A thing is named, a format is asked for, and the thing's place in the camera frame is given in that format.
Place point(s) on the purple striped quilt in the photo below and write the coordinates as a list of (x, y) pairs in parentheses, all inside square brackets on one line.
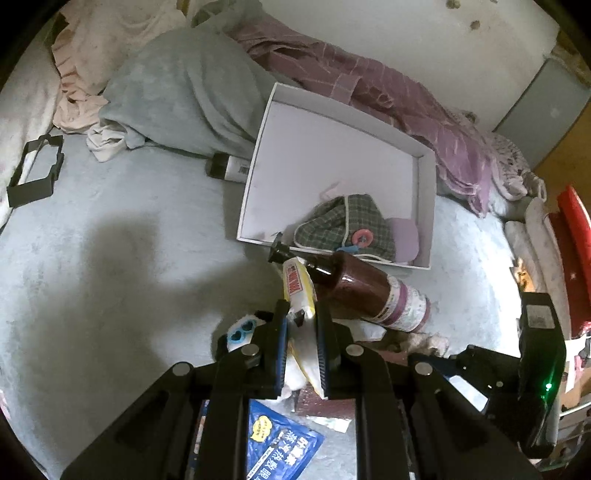
[(392, 101)]

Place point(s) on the black plastic frame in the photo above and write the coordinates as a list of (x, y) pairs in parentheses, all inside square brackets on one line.
[(27, 189)]

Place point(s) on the white floral cloth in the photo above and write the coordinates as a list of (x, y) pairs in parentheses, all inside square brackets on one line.
[(508, 157)]

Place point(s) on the grey cabinet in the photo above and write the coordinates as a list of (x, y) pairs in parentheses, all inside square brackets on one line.
[(540, 106)]

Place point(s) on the purple soft pouch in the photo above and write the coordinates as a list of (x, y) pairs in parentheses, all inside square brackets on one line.
[(406, 240)]

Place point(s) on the cream fluffy cloth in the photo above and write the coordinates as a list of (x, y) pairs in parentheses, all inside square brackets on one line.
[(415, 342)]

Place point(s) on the red plastic object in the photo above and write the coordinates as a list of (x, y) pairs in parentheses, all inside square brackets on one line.
[(575, 240)]

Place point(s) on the brown pump bottle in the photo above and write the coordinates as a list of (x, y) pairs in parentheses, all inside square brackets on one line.
[(355, 286)]

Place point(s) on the white padded cushion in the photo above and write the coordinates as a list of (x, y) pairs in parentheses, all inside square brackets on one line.
[(535, 240)]

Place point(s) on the green plaid cloth pouch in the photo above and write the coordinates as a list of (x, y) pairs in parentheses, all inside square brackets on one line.
[(341, 221)]

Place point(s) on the shallow white cardboard box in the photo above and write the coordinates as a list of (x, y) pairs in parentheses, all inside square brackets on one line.
[(332, 161)]

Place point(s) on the blue eye mask packet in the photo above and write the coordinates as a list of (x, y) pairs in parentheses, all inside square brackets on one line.
[(277, 443)]

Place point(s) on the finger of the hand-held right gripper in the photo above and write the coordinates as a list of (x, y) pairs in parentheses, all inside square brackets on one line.
[(445, 364)]

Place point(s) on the pale blue bed sheet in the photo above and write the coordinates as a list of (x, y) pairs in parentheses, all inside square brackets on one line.
[(115, 258)]

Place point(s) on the small white cloth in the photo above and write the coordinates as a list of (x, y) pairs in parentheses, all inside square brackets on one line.
[(108, 141)]

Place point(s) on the plush toy with blue glasses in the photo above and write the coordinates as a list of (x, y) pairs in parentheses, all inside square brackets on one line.
[(242, 331)]

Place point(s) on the grey-green fleece blanket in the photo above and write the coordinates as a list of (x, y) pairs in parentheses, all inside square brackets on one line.
[(184, 92)]

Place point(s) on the pink crumpled cloth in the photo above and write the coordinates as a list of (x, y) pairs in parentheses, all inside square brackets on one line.
[(101, 41)]

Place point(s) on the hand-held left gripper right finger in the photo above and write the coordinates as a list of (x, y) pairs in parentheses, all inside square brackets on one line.
[(322, 360)]

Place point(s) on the dark red packet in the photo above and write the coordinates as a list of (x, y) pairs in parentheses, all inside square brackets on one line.
[(323, 402)]

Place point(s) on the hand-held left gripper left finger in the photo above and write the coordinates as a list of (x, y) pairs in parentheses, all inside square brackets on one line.
[(282, 355)]

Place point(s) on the white tube with black cap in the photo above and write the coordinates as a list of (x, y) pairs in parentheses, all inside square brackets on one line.
[(233, 167)]

